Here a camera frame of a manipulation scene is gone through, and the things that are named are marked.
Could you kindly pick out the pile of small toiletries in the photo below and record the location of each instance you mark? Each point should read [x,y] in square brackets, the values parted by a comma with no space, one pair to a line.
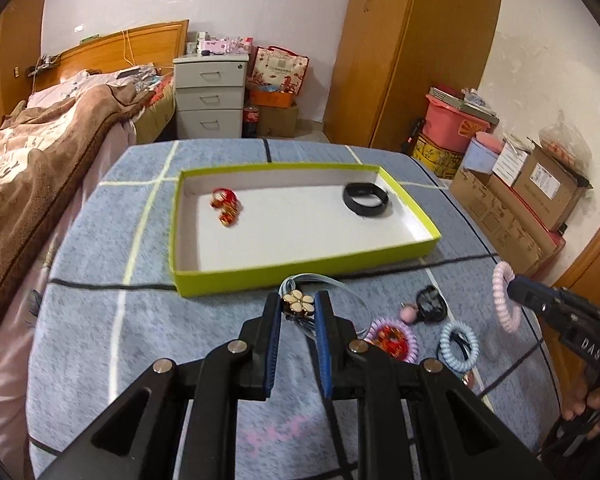
[220,44]

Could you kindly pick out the large open cardboard box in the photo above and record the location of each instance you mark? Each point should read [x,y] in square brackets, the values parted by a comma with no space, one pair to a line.
[500,225]

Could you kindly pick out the lavender round box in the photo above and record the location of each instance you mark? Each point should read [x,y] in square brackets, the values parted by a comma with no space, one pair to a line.
[480,155]

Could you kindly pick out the pink plastic bin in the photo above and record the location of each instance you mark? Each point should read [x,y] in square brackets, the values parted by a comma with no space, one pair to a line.
[447,127]

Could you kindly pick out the green cardboard box tray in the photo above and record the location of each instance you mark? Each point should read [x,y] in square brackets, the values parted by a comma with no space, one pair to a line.
[220,281]

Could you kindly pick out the brown blanket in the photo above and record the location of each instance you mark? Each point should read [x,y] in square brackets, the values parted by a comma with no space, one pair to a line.
[40,160]

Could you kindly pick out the wooden bed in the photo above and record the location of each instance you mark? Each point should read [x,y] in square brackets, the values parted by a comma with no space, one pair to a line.
[130,45]

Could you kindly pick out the grey drawer cabinet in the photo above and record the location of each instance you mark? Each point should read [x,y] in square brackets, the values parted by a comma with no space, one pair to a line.
[210,95]

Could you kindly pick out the clear plastic bag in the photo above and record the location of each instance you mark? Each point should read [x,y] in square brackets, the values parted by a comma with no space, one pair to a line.
[565,135]

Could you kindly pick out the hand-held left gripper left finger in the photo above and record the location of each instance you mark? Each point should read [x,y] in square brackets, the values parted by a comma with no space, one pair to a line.
[272,345]

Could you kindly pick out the wooden corner cabinet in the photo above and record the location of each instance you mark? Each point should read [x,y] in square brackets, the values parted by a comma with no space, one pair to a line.
[7,65]

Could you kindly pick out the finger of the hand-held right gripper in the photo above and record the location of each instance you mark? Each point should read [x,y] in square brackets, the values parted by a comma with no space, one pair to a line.
[527,287]
[542,308]

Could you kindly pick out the cola bottle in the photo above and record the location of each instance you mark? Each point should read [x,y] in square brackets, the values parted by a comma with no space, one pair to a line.
[250,122]

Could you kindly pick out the black wristband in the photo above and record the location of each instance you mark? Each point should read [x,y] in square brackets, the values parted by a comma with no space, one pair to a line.
[360,209]

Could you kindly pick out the red ornate hair clip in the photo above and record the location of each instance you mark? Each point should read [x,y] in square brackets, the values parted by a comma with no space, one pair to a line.
[222,196]
[392,341]

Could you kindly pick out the person's right hand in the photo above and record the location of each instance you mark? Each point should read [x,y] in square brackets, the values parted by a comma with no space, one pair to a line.
[592,402]

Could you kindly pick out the yellow patterned tin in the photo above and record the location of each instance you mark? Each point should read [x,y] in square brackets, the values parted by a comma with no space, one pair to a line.
[435,157]

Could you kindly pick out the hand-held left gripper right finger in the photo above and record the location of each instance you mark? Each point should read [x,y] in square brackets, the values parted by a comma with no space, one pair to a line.
[325,347]

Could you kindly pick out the blue checkered tablecloth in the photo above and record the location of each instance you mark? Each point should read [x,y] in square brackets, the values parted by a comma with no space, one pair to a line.
[105,320]

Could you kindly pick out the large wooden wardrobe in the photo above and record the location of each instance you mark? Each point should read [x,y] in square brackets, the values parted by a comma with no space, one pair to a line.
[410,50]

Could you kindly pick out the white paper box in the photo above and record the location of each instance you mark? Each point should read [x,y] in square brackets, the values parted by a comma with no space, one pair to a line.
[510,162]

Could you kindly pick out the wooden door frame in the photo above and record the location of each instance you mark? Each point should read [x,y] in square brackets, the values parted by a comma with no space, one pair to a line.
[597,260]

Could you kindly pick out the orange box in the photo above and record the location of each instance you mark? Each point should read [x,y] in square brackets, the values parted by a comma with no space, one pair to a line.
[272,98]

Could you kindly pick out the stack of books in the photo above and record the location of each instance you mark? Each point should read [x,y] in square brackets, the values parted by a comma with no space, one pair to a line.
[460,101]

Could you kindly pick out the small cardboard box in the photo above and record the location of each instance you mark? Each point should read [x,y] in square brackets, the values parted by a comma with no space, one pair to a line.
[280,120]

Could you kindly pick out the red and black tool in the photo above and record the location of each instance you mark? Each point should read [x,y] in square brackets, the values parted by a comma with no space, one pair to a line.
[414,135]

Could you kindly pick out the red gift bag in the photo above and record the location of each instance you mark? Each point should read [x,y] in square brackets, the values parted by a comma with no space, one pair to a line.
[280,67]

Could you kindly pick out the labelled cardboard box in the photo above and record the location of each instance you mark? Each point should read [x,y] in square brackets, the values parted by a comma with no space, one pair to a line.
[550,185]

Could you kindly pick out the patterned pillow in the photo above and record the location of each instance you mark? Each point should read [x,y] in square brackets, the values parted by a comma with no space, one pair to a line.
[152,82]

